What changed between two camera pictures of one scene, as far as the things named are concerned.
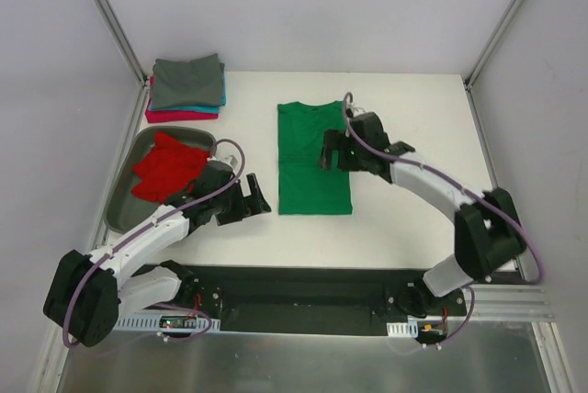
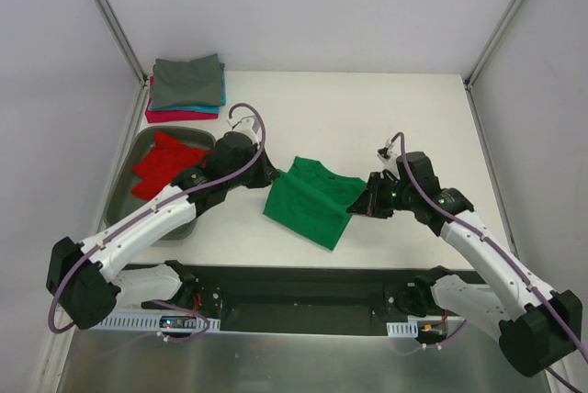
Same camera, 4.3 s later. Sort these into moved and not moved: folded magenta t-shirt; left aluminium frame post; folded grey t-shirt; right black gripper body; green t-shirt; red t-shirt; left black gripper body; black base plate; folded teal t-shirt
Moved: left black gripper body; green t-shirt; right black gripper body
Not moved: black base plate; red t-shirt; folded teal t-shirt; left aluminium frame post; folded grey t-shirt; folded magenta t-shirt
